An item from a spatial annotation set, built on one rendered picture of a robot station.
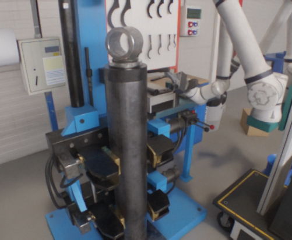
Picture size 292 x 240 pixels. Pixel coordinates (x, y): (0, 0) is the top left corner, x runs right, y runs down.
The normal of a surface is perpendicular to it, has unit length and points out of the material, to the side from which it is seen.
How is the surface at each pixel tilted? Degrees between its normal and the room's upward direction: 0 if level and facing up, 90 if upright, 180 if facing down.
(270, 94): 91
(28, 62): 90
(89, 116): 90
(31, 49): 90
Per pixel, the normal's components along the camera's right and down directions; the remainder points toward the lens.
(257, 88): -0.62, 0.38
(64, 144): 0.61, 0.34
